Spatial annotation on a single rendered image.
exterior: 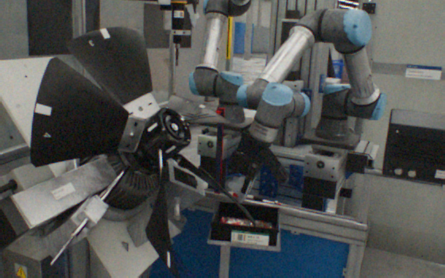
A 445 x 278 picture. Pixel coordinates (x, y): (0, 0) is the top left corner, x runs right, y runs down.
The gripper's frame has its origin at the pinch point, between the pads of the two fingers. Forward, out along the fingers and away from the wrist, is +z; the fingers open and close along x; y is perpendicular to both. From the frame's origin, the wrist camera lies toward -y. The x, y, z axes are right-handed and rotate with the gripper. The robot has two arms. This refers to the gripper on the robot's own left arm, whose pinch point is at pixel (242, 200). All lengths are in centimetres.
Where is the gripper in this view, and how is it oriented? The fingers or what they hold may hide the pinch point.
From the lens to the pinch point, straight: 120.1
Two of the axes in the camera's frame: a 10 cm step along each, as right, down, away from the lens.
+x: -3.7, 1.8, -9.1
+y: -8.7, -4.1, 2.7
